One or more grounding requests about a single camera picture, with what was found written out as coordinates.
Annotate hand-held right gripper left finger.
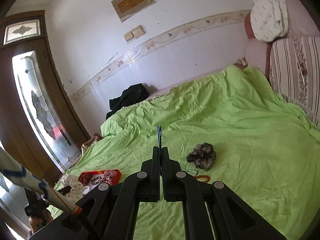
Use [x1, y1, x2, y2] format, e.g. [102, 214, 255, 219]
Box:
[29, 146, 163, 240]

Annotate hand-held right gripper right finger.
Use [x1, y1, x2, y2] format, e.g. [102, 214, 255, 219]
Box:
[162, 147, 288, 240]

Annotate white dotted scrunchie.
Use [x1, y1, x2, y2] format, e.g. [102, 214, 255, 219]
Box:
[61, 175, 84, 204]

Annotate red dotted scrunchie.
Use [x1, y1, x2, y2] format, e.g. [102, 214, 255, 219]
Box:
[79, 173, 94, 185]

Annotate red cardboard box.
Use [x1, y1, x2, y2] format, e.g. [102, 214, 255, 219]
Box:
[78, 169, 122, 187]

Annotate red plaid scrunchie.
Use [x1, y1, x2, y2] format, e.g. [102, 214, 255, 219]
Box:
[102, 170, 118, 183]

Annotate person's left hand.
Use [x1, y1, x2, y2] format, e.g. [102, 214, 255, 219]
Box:
[28, 216, 44, 233]

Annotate white taped pole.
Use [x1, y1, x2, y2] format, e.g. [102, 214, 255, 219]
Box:
[0, 146, 82, 216]

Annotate grey sheer scrunchie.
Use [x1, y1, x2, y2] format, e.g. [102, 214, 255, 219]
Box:
[186, 142, 217, 172]

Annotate beige patterned bedding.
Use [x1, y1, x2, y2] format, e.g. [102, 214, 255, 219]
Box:
[81, 133, 103, 153]

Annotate black cloth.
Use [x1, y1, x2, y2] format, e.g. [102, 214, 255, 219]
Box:
[105, 83, 150, 120]

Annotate green bed sheet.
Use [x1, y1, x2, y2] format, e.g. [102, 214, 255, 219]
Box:
[47, 64, 320, 240]

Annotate patterned door glass panel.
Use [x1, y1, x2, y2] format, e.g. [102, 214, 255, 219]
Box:
[12, 51, 82, 173]

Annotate brown wooden door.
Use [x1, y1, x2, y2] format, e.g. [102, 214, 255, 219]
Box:
[0, 10, 92, 240]

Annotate red-brown headboard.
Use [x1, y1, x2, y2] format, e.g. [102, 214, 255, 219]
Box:
[244, 14, 273, 80]

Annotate striped floral mattress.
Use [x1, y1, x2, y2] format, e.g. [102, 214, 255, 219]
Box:
[269, 35, 320, 128]

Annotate stained glass transom window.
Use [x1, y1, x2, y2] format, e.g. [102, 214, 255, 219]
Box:
[3, 17, 44, 46]

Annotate white printed cloth bundle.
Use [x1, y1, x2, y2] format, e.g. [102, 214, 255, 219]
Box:
[250, 0, 290, 43]

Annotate beige wall switches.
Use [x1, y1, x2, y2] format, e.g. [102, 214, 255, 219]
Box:
[124, 25, 146, 42]

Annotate framed wall plaque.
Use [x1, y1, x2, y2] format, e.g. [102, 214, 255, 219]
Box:
[111, 0, 157, 22]

